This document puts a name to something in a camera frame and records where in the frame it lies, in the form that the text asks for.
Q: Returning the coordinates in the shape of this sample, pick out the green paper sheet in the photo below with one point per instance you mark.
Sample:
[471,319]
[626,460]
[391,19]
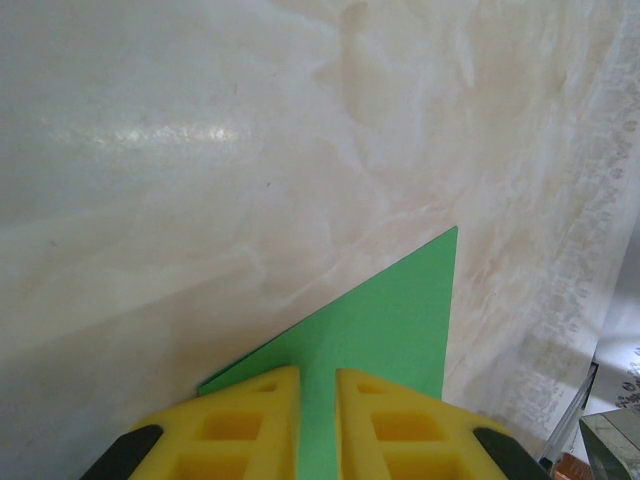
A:
[400,325]

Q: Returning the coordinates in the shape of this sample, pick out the long aluminium front rail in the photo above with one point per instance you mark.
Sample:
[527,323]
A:
[570,420]

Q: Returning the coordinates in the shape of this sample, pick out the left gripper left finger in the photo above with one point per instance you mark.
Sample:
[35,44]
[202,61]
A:
[225,430]

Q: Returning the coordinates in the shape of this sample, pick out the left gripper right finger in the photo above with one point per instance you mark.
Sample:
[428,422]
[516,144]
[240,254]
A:
[400,430]

